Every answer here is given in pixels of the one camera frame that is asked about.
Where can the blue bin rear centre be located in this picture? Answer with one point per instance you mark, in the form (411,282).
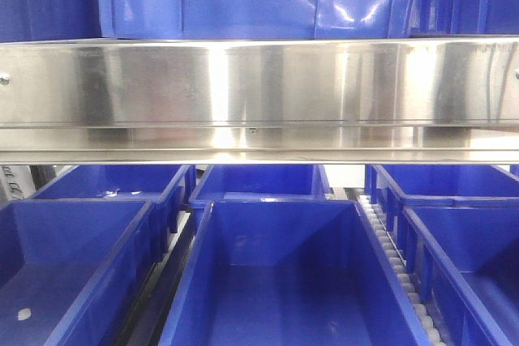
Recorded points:
(258,182)

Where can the blue bin rear left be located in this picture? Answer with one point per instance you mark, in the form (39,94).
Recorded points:
(167,186)

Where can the blue bin lower centre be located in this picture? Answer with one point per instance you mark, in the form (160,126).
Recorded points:
(289,273)

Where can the blue bin rear right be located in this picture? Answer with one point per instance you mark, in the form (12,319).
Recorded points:
(395,186)

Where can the blue bin lower left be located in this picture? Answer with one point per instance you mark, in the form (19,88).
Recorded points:
(71,269)

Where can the blue bin lower right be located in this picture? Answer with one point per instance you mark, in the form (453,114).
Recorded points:
(464,262)

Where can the white roller track rail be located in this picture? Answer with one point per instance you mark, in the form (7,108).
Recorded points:
(376,217)

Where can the stainless steel shelf front rail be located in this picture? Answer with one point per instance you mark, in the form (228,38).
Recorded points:
(420,100)

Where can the left rail screw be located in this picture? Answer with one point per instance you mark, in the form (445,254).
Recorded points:
(4,79)

